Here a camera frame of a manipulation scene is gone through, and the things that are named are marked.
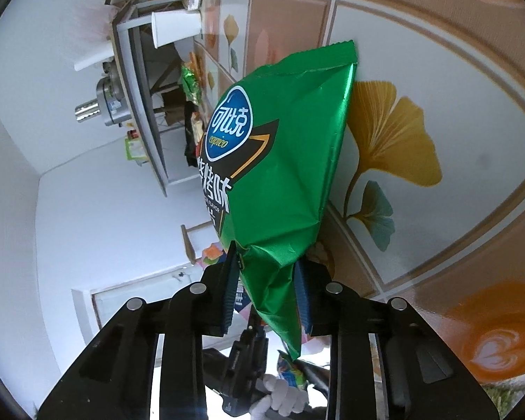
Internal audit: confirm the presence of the green chip bag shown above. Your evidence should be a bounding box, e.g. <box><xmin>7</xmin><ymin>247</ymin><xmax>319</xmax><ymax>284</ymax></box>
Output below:
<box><xmin>198</xmin><ymin>41</ymin><xmax>357</xmax><ymax>357</ymax></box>

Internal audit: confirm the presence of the white gloved left hand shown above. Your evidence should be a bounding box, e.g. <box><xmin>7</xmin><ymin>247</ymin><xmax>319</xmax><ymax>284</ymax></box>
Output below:
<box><xmin>249</xmin><ymin>373</ymin><xmax>308</xmax><ymax>420</ymax></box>

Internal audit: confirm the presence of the small wooden stool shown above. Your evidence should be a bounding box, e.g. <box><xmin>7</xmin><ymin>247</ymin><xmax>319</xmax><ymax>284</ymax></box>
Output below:
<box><xmin>181</xmin><ymin>221</ymin><xmax>219</xmax><ymax>265</ymax></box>

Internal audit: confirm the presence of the small green snack packet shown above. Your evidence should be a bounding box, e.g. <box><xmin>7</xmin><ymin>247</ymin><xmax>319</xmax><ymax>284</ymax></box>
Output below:
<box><xmin>180</xmin><ymin>63</ymin><xmax>202</xmax><ymax>106</ymax></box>

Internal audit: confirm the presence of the white paper cup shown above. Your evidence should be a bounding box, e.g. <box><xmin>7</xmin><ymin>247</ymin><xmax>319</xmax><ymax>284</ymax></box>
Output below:
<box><xmin>150</xmin><ymin>9</ymin><xmax>202</xmax><ymax>48</ymax></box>

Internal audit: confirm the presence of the grey metal desk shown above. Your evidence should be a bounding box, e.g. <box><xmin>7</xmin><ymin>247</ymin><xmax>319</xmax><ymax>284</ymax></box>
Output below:
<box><xmin>111</xmin><ymin>0</ymin><xmax>181</xmax><ymax>194</ymax></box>

